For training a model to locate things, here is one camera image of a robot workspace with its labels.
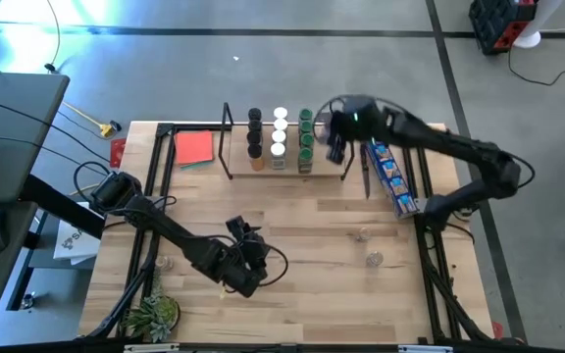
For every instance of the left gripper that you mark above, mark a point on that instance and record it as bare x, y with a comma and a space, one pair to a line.
249, 267

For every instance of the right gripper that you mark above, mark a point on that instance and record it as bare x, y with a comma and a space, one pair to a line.
356, 117

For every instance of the green-cap spice jar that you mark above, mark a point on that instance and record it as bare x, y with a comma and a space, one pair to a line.
305, 114
305, 126
306, 140
305, 157

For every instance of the white-cap spice jar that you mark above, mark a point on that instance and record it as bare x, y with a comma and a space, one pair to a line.
278, 151
280, 113
280, 124
279, 136

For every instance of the black-cap yellow spice jar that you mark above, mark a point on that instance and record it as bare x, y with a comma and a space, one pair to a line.
255, 152

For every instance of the black-cap purple-label spice jar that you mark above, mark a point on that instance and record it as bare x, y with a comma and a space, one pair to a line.
254, 137

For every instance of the black-cap dark spice jar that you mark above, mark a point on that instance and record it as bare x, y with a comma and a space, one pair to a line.
254, 114

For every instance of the black-cap red spice jar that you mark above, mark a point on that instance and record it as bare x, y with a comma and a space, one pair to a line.
254, 126

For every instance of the small clear glass jar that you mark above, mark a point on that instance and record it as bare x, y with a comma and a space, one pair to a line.
374, 259
165, 263
364, 234

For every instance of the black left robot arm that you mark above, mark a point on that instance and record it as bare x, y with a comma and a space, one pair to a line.
165, 228

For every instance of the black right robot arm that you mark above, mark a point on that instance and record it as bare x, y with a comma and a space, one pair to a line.
449, 147

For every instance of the black kitchen knife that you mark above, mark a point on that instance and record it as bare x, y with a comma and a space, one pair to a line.
365, 171

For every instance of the blue plastic wrap box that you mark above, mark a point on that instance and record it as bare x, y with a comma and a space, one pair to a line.
395, 188

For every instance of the green paper pad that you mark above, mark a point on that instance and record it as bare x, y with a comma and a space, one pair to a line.
203, 165

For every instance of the orange-red paper pad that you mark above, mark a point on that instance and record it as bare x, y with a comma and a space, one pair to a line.
194, 147

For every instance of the potted succulent plant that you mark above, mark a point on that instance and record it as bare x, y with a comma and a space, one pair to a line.
157, 314

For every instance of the red corner pad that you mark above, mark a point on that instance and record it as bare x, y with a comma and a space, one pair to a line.
497, 330
118, 153

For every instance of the black and red tool crate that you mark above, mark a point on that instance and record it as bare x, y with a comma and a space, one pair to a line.
496, 22

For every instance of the black power plug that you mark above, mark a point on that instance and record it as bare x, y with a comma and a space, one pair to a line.
116, 126

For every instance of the white printed paper sheet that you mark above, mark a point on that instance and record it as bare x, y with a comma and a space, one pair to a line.
74, 242

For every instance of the white tower device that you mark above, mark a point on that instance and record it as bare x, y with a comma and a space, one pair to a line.
528, 39

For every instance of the small metal floor fitting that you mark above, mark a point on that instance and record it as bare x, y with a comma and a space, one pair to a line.
27, 300

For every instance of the dark grey desk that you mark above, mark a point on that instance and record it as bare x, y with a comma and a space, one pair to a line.
13, 122

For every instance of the silver aluminium bracket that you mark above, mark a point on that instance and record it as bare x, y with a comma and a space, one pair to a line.
150, 347
425, 349

